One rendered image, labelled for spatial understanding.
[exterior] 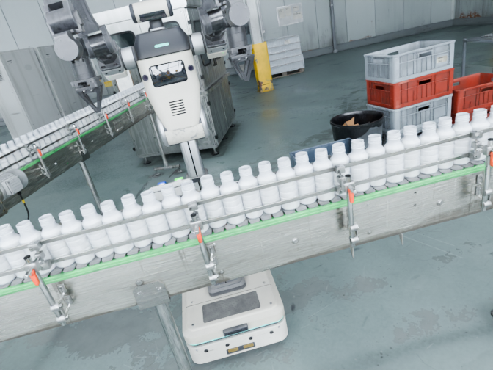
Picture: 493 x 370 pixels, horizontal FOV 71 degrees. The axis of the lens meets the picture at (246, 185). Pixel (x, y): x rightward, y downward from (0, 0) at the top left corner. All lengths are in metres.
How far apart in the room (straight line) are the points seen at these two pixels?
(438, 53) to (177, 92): 2.44
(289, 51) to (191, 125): 9.05
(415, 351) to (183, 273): 1.27
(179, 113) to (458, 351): 1.68
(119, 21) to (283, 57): 6.39
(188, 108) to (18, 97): 5.46
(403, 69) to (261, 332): 2.33
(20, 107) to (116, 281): 5.89
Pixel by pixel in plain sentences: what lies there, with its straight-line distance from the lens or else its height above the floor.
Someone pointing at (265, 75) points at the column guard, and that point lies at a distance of 8.65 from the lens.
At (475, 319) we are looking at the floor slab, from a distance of 2.21.
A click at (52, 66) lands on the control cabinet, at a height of 1.52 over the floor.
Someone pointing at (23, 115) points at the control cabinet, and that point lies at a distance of 6.90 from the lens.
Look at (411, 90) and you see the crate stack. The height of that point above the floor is 0.79.
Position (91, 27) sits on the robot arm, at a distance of 1.48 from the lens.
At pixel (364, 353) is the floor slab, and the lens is 1.98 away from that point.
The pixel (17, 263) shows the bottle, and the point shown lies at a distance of 1.22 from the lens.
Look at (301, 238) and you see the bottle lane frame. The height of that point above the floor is 0.90.
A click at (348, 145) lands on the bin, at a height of 0.91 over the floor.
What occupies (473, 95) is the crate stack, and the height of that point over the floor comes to 0.58.
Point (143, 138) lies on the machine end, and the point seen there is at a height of 0.40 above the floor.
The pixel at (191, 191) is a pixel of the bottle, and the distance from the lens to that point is 1.03.
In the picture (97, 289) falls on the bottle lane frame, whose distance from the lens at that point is 1.18.
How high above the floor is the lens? 1.55
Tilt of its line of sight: 24 degrees down
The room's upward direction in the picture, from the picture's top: 12 degrees counter-clockwise
